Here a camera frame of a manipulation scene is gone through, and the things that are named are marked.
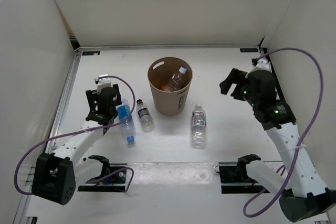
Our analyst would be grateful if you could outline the blue label plastic bottle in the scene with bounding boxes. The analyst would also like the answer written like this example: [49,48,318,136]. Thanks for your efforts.
[117,99,135,144]

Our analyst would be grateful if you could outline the black label plastic bottle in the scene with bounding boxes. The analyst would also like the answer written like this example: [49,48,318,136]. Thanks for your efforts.
[136,99,155,132]

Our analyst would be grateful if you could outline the white label plastic bottle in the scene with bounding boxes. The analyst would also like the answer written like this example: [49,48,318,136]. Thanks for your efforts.
[191,104,206,149]

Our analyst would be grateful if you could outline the clear unlabeled plastic bottle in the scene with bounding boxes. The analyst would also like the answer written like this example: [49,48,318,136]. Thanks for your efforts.
[163,66,187,92]

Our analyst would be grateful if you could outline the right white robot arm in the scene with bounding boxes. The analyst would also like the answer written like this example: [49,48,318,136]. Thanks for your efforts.
[219,68,335,222]

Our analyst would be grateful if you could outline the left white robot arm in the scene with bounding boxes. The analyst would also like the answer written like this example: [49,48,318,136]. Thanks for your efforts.
[31,83,121,205]

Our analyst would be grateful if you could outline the brown round waste bin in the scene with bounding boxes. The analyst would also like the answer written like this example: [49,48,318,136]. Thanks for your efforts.
[148,57,193,116]

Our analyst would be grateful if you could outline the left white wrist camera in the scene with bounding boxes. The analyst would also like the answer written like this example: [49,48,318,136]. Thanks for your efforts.
[95,74,111,94]

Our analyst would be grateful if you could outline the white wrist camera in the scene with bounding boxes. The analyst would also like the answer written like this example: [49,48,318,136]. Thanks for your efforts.
[251,58,271,72]
[95,74,111,94]

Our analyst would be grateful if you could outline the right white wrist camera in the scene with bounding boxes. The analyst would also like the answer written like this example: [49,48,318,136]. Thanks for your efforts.
[251,58,271,72]

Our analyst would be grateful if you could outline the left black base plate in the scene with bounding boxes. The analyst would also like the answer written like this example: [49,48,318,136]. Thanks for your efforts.
[77,162,128,193]

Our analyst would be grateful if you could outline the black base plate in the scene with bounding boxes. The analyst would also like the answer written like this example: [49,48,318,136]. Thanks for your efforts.
[214,163,264,194]
[77,162,128,193]

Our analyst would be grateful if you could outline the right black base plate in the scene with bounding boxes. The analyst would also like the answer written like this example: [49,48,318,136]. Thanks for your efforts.
[214,163,264,194]

